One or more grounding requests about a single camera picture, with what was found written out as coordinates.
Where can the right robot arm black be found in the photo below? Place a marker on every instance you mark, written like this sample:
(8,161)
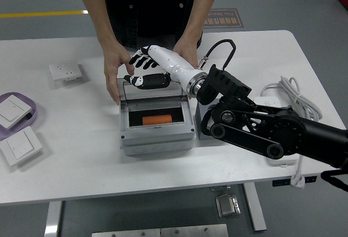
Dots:
(288,131)

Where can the yellow floor tape line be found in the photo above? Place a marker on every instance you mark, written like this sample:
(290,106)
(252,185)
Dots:
(40,14)

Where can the white table leg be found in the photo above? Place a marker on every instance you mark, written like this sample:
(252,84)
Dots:
(257,212)
(53,219)

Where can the person's right forearm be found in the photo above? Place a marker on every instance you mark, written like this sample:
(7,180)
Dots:
(100,17)

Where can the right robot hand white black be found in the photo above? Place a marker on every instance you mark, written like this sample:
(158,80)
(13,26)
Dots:
(168,60)

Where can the grey cube with round hole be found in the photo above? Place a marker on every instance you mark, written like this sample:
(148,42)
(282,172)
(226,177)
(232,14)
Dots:
(200,123)

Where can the metal base plate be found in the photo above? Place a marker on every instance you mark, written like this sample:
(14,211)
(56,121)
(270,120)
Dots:
(126,233)
(194,231)

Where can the black table control panel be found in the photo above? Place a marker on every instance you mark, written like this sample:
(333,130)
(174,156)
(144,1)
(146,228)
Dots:
(281,182)

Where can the person's left hand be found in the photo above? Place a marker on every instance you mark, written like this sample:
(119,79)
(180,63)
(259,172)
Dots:
(187,50)

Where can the metal table bracket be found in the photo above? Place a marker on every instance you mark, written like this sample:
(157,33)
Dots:
(220,188)

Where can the metal floor outlet box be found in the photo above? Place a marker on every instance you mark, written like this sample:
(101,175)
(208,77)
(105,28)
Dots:
(227,205)

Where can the orange cylinder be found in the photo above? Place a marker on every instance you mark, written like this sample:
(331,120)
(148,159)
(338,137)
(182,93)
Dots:
(157,119)

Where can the grey electrical box clear lid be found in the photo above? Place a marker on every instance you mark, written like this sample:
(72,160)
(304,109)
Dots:
(157,137)

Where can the person's right hand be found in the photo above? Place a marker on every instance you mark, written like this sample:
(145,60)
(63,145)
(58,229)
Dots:
(112,60)

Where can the white wall socket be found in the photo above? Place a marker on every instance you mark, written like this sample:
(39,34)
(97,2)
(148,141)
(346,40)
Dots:
(65,70)

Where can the white wall switch panel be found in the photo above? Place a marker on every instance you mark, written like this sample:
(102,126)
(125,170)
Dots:
(20,146)
(12,110)

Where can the purple tray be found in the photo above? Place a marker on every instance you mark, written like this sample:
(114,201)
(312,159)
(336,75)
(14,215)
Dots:
(33,112)

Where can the person's left forearm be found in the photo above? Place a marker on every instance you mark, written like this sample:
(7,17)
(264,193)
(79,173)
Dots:
(198,17)

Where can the person's torso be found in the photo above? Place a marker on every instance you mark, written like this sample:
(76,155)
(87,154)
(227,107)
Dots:
(155,6)

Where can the brown floor sign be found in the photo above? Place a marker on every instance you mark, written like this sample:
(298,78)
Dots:
(228,19)

